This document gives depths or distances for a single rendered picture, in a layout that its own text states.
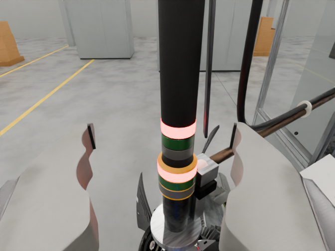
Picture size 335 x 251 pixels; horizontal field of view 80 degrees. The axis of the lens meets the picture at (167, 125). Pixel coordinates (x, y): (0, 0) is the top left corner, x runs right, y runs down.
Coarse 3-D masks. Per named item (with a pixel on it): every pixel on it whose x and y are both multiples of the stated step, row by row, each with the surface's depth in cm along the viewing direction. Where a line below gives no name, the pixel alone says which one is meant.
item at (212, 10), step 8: (208, 16) 15; (208, 24) 15; (208, 32) 15; (208, 40) 15; (208, 48) 16; (208, 56) 16; (208, 64) 16; (208, 72) 16; (208, 80) 17; (208, 88) 17; (208, 96) 17; (208, 104) 18; (208, 112) 18; (208, 120) 19
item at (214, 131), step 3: (216, 126) 57; (219, 126) 54; (213, 129) 59; (216, 129) 55; (210, 132) 64; (213, 132) 56; (210, 135) 59; (213, 135) 54; (210, 138) 55; (207, 141) 58; (210, 141) 54; (207, 144) 55; (204, 147) 58; (204, 150) 54
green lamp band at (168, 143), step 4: (164, 136) 19; (192, 136) 19; (164, 140) 19; (168, 140) 19; (172, 140) 19; (176, 140) 19; (180, 140) 19; (184, 140) 19; (188, 140) 19; (192, 140) 19; (164, 144) 20; (168, 144) 19; (172, 144) 19; (176, 144) 19; (180, 144) 19; (184, 144) 19; (188, 144) 19; (192, 144) 20; (172, 148) 19; (176, 148) 19; (180, 148) 19; (184, 148) 19
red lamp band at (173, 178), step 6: (162, 174) 21; (168, 174) 20; (174, 174) 20; (180, 174) 20; (186, 174) 20; (192, 174) 21; (168, 180) 21; (174, 180) 21; (180, 180) 21; (186, 180) 21
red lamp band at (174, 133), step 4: (164, 124) 18; (164, 128) 19; (168, 128) 18; (172, 128) 18; (176, 128) 18; (180, 128) 18; (184, 128) 18; (188, 128) 18; (192, 128) 18; (164, 132) 19; (168, 132) 18; (172, 132) 18; (176, 132) 18; (180, 132) 18; (184, 132) 18; (188, 132) 18; (192, 132) 19; (168, 136) 19; (172, 136) 18; (176, 136) 18; (180, 136) 18; (184, 136) 18; (188, 136) 19
